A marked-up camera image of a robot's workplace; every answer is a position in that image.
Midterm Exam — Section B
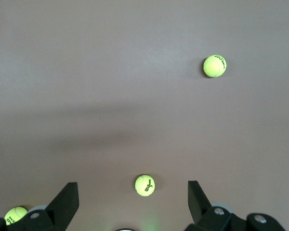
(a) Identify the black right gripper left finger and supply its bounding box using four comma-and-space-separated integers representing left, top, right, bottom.
0, 182, 80, 231

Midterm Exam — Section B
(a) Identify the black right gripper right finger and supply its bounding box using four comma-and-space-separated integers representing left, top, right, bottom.
185, 180, 288, 231

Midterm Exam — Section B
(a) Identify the yellow tennis ball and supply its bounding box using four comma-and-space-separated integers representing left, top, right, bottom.
202, 54, 227, 78
4, 206, 28, 226
134, 174, 156, 197

